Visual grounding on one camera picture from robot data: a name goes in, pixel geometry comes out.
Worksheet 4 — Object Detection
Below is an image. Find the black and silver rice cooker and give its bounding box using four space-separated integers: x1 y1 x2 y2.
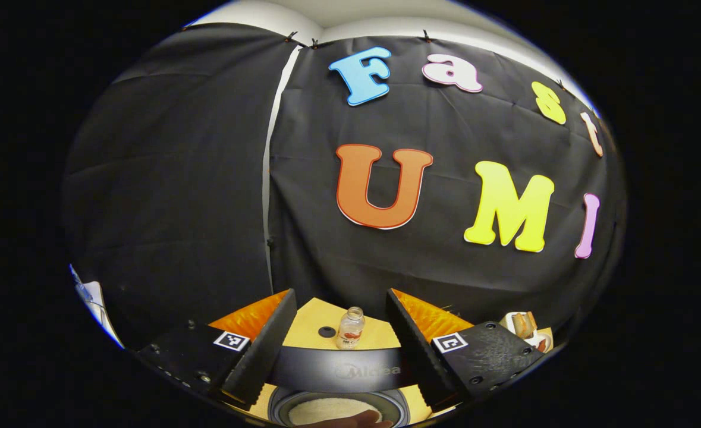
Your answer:
264 347 414 428

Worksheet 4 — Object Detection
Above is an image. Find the black backdrop cloth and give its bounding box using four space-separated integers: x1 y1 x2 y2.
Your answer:
62 23 627 351

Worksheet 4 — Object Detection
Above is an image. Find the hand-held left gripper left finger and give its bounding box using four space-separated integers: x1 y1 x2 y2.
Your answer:
136 288 298 408

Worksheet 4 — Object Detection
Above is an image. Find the small clear bottle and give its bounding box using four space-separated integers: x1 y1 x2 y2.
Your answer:
337 307 367 350

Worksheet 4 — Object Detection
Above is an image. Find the white side desk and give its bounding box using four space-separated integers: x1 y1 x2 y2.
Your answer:
70 265 126 349

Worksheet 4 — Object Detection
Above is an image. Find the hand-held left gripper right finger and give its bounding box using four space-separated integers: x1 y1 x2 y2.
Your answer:
386 288 546 411

